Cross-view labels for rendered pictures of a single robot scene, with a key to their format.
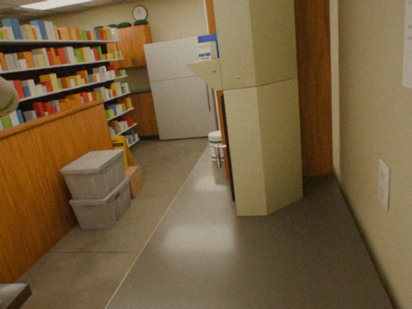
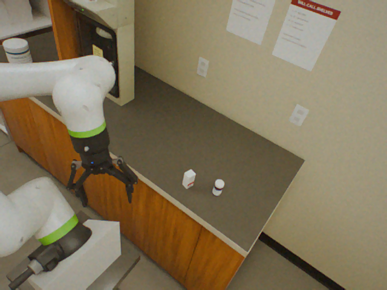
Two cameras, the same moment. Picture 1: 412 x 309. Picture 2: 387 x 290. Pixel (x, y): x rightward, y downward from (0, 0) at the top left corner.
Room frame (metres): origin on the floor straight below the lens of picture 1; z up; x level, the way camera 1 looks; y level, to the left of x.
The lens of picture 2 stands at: (0.34, 1.07, 2.03)
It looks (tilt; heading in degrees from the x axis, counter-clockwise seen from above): 44 degrees down; 285
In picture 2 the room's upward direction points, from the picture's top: 12 degrees clockwise
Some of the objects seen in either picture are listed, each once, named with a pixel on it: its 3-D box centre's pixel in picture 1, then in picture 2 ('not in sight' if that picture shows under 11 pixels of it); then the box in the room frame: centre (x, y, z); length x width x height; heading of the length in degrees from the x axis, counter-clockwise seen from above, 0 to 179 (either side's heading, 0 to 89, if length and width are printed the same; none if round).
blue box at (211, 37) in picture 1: (213, 46); not in sight; (1.39, -0.09, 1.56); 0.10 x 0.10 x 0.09; 77
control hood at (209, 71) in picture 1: (212, 73); (83, 8); (1.30, -0.07, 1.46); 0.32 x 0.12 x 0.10; 167
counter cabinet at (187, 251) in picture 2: not in sight; (130, 156); (1.10, -0.14, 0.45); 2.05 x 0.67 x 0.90; 167
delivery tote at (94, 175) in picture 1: (97, 173); not in sight; (3.28, 1.13, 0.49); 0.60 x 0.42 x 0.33; 167
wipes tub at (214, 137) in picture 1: (221, 145); (18, 54); (1.86, -0.09, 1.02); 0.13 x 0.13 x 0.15
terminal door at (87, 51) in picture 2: (232, 140); (97, 57); (1.29, -0.11, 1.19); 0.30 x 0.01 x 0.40; 167
